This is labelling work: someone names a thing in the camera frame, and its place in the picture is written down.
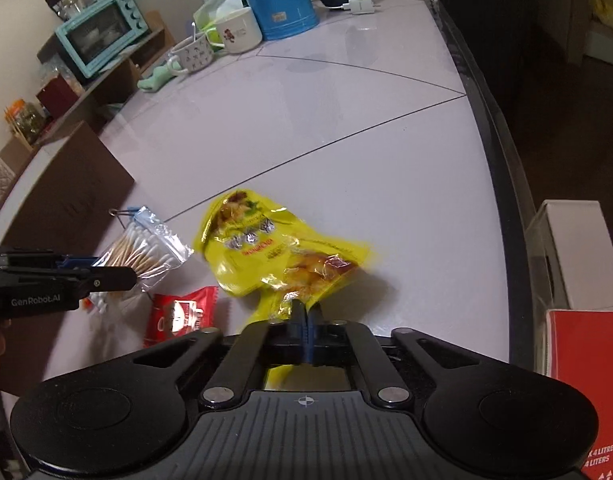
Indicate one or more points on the blue thermos jug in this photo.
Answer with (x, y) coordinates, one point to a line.
(274, 0)

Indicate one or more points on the wooden shelf unit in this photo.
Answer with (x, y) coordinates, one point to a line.
(111, 70)

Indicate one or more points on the red cardboard box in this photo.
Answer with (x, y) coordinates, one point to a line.
(591, 390)

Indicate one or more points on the white charger plug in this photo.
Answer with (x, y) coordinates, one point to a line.
(361, 5)

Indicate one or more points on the bag of cotton swabs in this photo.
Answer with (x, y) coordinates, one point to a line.
(141, 250)

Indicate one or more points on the blue binder clip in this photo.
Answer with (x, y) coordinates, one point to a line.
(131, 214)

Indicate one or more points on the green tissue pack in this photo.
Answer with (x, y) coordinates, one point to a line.
(214, 12)

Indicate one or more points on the teal toaster oven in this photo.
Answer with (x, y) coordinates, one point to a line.
(101, 32)

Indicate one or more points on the jar with orange lid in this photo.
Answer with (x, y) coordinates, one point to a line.
(26, 122)

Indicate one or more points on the black cabinet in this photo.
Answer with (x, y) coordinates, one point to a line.
(506, 10)

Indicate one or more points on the white mug with print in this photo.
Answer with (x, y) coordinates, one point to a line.
(239, 32)

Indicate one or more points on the green cloth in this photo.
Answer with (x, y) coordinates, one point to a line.
(156, 80)

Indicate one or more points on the patterned white mug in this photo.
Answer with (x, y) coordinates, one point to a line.
(194, 55)

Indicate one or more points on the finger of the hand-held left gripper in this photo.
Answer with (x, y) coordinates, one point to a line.
(114, 278)
(81, 261)

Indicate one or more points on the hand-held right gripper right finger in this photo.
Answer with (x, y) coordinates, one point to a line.
(314, 322)

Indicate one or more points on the red snack packet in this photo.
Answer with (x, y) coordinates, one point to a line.
(184, 310)

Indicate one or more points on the dark red box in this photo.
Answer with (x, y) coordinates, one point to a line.
(59, 97)

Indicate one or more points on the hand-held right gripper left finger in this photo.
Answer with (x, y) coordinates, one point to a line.
(299, 322)

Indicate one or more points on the white cardboard box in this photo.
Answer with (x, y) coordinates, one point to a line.
(581, 250)

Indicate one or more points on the brown cardboard box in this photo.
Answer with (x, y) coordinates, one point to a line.
(71, 180)

